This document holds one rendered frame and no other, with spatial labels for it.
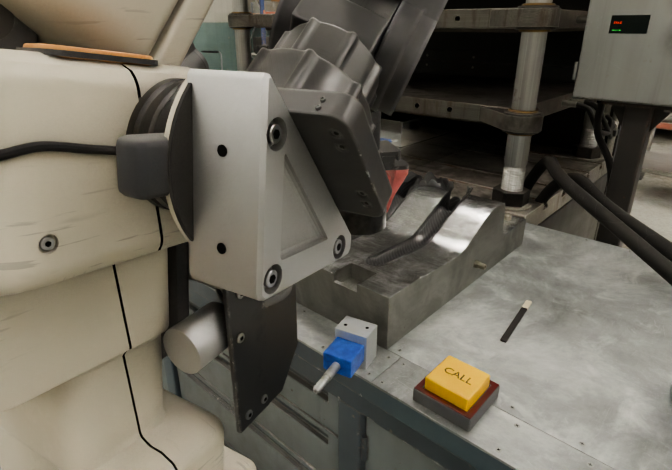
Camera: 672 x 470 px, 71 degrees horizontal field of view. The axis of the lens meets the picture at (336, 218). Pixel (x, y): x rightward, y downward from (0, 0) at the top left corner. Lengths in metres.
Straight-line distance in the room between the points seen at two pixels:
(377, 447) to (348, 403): 0.09
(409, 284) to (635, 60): 0.87
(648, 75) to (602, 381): 0.82
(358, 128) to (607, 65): 1.19
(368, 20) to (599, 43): 1.11
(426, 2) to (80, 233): 0.26
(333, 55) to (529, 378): 0.56
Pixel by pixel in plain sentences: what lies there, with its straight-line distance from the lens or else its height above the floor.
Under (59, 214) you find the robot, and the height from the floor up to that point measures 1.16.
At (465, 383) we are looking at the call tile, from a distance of 0.64.
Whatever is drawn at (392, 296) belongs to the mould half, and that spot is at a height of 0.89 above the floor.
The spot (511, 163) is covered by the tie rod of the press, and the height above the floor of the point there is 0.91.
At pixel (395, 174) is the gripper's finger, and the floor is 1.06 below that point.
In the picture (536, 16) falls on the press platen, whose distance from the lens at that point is 1.29.
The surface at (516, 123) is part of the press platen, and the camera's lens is 1.31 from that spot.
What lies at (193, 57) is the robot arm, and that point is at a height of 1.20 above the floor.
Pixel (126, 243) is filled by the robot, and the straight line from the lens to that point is 0.32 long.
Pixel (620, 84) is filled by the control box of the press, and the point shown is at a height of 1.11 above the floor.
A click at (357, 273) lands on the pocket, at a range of 0.78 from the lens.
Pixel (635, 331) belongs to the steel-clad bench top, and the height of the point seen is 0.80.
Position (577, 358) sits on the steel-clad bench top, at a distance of 0.80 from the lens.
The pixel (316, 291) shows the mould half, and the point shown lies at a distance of 0.79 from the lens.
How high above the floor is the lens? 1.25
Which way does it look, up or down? 22 degrees down
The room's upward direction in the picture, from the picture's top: straight up
